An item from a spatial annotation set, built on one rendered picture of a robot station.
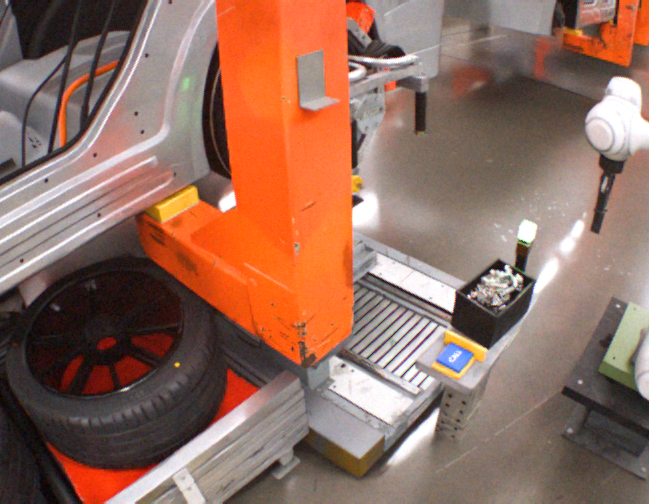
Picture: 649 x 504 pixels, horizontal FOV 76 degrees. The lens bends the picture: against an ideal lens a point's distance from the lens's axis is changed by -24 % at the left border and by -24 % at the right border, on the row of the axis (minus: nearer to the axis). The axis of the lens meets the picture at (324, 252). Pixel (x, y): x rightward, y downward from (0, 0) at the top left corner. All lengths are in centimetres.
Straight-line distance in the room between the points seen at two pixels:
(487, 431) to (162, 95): 139
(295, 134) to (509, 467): 120
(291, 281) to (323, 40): 45
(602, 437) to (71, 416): 159
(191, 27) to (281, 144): 58
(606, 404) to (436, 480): 56
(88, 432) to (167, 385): 24
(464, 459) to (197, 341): 88
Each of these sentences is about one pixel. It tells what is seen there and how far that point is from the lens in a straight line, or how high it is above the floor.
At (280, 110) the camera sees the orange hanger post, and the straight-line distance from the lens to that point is 81.
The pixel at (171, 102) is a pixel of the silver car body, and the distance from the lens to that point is 130.
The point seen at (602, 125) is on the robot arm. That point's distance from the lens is 108.
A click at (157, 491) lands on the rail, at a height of 37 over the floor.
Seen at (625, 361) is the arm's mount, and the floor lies 35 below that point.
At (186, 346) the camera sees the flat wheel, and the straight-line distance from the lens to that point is 126.
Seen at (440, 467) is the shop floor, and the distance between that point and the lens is 160.
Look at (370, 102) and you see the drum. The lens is 146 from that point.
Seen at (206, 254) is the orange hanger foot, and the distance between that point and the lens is 123.
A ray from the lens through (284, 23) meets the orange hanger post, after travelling 77.
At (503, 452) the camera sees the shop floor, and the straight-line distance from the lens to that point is 166.
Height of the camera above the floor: 138
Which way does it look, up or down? 36 degrees down
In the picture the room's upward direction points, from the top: 3 degrees counter-clockwise
